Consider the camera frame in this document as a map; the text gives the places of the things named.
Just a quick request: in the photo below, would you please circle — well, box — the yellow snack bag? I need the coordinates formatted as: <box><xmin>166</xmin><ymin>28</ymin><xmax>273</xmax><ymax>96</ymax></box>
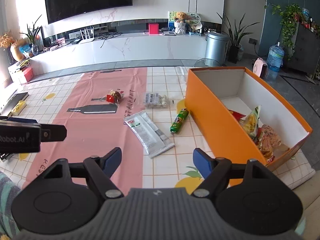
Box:
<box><xmin>239</xmin><ymin>105</ymin><xmax>261</xmax><ymax>139</ymax></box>

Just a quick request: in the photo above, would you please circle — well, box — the red snack bag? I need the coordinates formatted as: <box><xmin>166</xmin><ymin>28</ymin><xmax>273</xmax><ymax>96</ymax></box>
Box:
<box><xmin>229</xmin><ymin>109</ymin><xmax>246</xmax><ymax>121</ymax></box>

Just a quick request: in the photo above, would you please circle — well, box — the orange fries snack bag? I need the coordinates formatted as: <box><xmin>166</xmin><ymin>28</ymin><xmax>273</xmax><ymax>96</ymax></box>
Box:
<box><xmin>256</xmin><ymin>124</ymin><xmax>281</xmax><ymax>164</ymax></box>

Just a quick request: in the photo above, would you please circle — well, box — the yellow small object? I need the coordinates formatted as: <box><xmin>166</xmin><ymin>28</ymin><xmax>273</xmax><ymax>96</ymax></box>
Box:
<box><xmin>11</xmin><ymin>100</ymin><xmax>27</xmax><ymax>116</ymax></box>

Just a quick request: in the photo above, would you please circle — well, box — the red storage box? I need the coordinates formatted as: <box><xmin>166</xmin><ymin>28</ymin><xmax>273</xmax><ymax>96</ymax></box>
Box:
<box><xmin>16</xmin><ymin>67</ymin><xmax>34</xmax><ymax>84</ymax></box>

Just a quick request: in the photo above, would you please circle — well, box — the green candy tube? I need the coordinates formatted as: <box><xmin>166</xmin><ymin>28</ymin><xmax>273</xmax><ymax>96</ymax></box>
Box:
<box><xmin>170</xmin><ymin>108</ymin><xmax>189</xmax><ymax>134</ymax></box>

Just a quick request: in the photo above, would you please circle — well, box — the white silver pouch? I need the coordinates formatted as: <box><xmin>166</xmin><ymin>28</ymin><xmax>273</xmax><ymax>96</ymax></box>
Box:
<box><xmin>124</xmin><ymin>111</ymin><xmax>175</xmax><ymax>158</ymax></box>

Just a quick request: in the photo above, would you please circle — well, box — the pink checkered tablecloth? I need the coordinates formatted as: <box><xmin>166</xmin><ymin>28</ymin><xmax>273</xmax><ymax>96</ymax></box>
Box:
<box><xmin>0</xmin><ymin>65</ymin><xmax>316</xmax><ymax>190</ymax></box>

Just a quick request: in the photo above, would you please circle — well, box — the small red candy bag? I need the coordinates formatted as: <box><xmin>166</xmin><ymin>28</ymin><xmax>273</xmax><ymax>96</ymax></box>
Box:
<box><xmin>101</xmin><ymin>90</ymin><xmax>124</xmax><ymax>104</ymax></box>

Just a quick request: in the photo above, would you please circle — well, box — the orange cardboard box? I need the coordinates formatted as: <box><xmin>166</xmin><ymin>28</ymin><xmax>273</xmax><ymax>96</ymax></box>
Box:
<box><xmin>184</xmin><ymin>66</ymin><xmax>314</xmax><ymax>186</ymax></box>

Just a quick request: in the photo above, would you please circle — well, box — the left potted plant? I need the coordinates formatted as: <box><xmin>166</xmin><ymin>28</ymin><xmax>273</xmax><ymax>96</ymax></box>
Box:
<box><xmin>21</xmin><ymin>16</ymin><xmax>42</xmax><ymax>56</ymax></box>

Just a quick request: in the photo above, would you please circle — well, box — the clear egg snack pack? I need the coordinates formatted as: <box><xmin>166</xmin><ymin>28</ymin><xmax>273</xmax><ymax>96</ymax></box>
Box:
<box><xmin>143</xmin><ymin>92</ymin><xmax>168</xmax><ymax>108</ymax></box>

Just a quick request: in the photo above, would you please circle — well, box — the white router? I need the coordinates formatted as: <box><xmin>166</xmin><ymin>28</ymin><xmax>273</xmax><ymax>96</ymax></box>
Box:
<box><xmin>80</xmin><ymin>27</ymin><xmax>95</xmax><ymax>43</ymax></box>

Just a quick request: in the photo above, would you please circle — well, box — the pink small heater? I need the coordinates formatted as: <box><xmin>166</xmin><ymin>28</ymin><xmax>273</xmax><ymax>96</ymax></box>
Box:
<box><xmin>253</xmin><ymin>57</ymin><xmax>268</xmax><ymax>79</ymax></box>

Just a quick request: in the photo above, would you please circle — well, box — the silver trash bin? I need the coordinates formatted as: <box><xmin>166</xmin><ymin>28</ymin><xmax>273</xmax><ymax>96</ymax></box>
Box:
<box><xmin>205</xmin><ymin>32</ymin><xmax>229</xmax><ymax>64</ymax></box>

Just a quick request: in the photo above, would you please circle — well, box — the white tv console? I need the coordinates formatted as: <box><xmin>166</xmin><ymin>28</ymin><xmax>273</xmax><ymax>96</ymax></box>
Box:
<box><xmin>30</xmin><ymin>33</ymin><xmax>206</xmax><ymax>75</ymax></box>

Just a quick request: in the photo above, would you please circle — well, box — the blue water jug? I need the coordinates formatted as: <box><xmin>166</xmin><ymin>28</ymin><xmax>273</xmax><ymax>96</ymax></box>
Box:
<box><xmin>266</xmin><ymin>42</ymin><xmax>285</xmax><ymax>81</ymax></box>

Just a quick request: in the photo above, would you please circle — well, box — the potted green plant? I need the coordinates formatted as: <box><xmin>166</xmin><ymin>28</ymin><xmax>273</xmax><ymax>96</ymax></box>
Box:
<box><xmin>217</xmin><ymin>12</ymin><xmax>260</xmax><ymax>63</ymax></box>

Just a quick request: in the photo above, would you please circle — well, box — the dark cabinet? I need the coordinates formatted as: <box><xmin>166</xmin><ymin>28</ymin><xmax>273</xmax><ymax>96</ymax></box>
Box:
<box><xmin>287</xmin><ymin>23</ymin><xmax>319</xmax><ymax>77</ymax></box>

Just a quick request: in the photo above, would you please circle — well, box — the red box on console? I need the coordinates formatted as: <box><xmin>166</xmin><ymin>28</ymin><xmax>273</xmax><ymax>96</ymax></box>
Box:
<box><xmin>148</xmin><ymin>23</ymin><xmax>159</xmax><ymax>35</ymax></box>

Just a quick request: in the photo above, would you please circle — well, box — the teddy bear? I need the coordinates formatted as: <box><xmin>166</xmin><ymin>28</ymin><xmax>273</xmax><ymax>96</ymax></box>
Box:
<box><xmin>175</xmin><ymin>11</ymin><xmax>187</xmax><ymax>23</ymax></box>

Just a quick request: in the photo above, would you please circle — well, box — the hanging ivy plant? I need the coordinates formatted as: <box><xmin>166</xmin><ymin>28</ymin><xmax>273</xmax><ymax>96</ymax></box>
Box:
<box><xmin>261</xmin><ymin>3</ymin><xmax>304</xmax><ymax>58</ymax></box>

